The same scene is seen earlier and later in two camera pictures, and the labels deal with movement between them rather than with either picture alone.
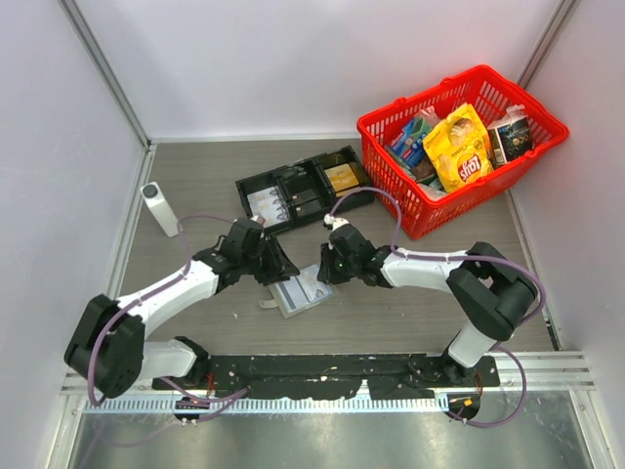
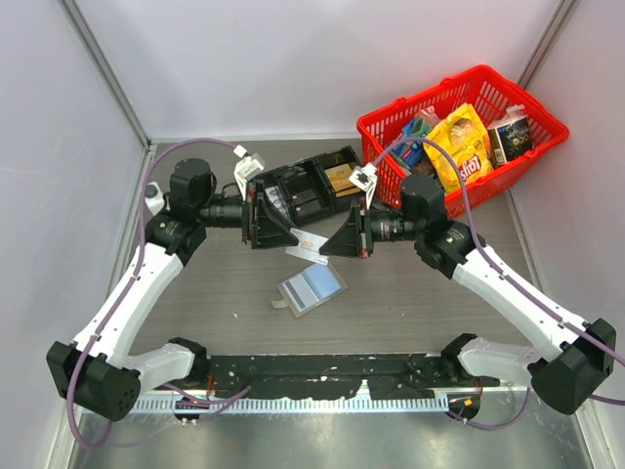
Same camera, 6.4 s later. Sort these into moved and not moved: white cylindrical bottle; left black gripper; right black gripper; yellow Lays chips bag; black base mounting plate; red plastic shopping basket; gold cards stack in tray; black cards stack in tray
Moved: left black gripper; right black gripper
Not moved: white cylindrical bottle; black cards stack in tray; gold cards stack in tray; yellow Lays chips bag; black base mounting plate; red plastic shopping basket
